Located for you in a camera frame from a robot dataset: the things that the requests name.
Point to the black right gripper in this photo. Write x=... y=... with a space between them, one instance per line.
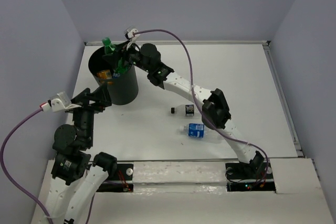
x=113 y=57

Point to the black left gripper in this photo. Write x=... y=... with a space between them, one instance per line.
x=101 y=94

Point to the green plastic bottle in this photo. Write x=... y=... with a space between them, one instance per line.
x=109 y=47

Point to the orange juice bottle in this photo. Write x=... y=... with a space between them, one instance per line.
x=105 y=76

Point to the clear bottle black label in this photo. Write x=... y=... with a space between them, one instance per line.
x=184 y=110

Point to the clear bottle blue label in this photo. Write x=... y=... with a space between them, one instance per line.
x=200 y=132

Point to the clear bottle blue-green label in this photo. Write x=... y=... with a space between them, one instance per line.
x=116 y=75

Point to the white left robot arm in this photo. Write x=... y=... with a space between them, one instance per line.
x=74 y=178

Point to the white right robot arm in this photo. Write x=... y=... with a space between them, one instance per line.
x=211 y=104

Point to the black plastic bin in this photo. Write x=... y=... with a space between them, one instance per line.
x=124 y=89

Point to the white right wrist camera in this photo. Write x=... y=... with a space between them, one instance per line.
x=131 y=36

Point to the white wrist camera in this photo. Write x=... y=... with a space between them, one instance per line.
x=59 y=102
x=131 y=36

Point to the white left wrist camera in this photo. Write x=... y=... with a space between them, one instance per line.
x=59 y=102

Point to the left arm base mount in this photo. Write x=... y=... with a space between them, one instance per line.
x=121 y=181

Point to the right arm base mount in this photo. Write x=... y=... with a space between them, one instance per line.
x=239 y=182

